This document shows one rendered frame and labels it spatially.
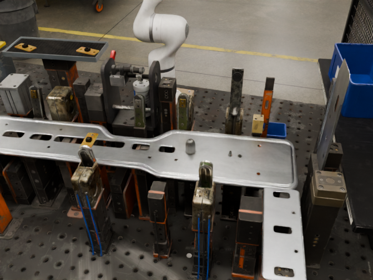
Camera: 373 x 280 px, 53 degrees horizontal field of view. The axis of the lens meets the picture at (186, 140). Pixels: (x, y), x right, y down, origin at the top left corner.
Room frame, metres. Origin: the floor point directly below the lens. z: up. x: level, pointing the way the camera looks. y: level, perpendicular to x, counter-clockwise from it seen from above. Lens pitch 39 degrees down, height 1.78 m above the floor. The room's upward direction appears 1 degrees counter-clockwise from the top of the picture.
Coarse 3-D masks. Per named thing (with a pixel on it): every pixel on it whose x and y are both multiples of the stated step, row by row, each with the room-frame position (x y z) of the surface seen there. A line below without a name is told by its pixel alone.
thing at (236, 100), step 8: (232, 72) 1.03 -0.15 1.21; (240, 72) 1.04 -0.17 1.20; (232, 80) 1.03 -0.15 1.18; (240, 80) 1.00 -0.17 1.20; (232, 88) 1.02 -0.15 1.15; (240, 88) 1.02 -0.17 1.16; (232, 96) 1.02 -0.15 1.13; (240, 96) 1.01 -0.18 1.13; (232, 104) 1.02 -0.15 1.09; (240, 104) 1.01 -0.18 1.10
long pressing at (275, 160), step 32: (0, 128) 1.05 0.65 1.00; (32, 128) 1.04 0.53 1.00; (64, 128) 1.04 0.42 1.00; (96, 128) 1.03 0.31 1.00; (64, 160) 0.88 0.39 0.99; (128, 160) 0.87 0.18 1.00; (160, 160) 0.86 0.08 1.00; (192, 160) 0.86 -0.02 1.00; (224, 160) 0.86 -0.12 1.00; (256, 160) 0.85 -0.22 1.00; (288, 160) 0.85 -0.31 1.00
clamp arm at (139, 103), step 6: (138, 96) 1.07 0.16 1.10; (138, 102) 1.07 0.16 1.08; (144, 102) 1.08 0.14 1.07; (138, 108) 1.06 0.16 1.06; (144, 108) 1.07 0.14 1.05; (138, 114) 1.06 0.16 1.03; (144, 114) 1.06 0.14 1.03; (138, 120) 1.06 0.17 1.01; (144, 120) 1.06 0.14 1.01; (138, 126) 1.05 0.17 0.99; (144, 126) 1.05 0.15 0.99
